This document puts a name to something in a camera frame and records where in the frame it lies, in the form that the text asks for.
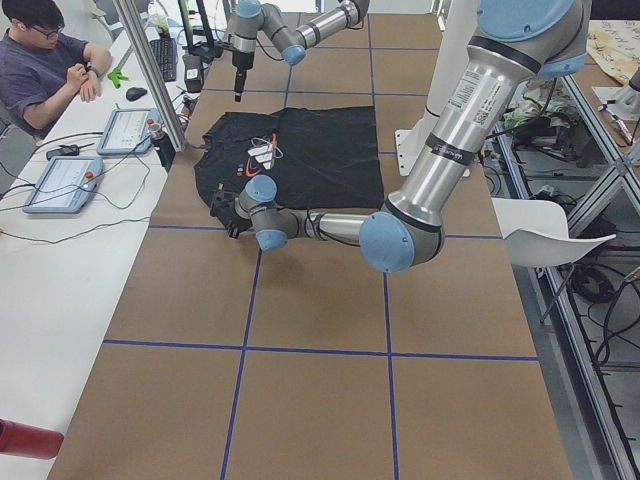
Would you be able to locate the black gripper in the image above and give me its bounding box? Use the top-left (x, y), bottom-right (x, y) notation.
top-left (232, 50), bottom-right (255, 95)
top-left (210, 184), bottom-right (250, 239)

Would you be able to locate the black graphic t-shirt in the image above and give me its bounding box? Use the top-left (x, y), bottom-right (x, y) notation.
top-left (194, 106), bottom-right (384, 210)

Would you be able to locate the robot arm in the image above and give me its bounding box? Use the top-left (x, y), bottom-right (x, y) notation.
top-left (228, 0), bottom-right (370, 102)
top-left (212, 0), bottom-right (591, 273)

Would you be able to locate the black keyboard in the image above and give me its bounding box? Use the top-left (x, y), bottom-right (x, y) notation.
top-left (149, 37), bottom-right (177, 82)

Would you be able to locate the black bottle on desk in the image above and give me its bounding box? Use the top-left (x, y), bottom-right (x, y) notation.
top-left (147, 118), bottom-right (175, 172)

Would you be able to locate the black computer mouse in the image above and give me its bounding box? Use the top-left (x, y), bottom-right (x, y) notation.
top-left (125, 87), bottom-right (148, 102)

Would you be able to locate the far blue teach pendant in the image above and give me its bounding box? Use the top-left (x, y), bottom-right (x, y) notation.
top-left (96, 108), bottom-right (160, 157)

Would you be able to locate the blue teach pendant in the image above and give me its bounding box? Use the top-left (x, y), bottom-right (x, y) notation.
top-left (22, 156), bottom-right (104, 214)
top-left (96, 108), bottom-right (160, 157)

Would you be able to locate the green plastic object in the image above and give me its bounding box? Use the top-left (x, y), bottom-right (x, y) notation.
top-left (107, 68), bottom-right (128, 89)

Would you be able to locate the near blue teach pendant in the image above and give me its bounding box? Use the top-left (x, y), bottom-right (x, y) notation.
top-left (22, 156), bottom-right (104, 214)

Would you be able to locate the seated person in grey shirt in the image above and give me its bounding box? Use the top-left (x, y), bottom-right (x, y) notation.
top-left (1, 0), bottom-right (112, 138)

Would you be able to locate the red cylinder object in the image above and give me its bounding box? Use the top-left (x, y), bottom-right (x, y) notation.
top-left (0, 419), bottom-right (64, 460)

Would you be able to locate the white plastic chair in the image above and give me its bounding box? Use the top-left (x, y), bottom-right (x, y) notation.
top-left (492, 198), bottom-right (616, 268)

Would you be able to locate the aluminium frame post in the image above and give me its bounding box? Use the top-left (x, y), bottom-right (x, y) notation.
top-left (113, 0), bottom-right (186, 152)

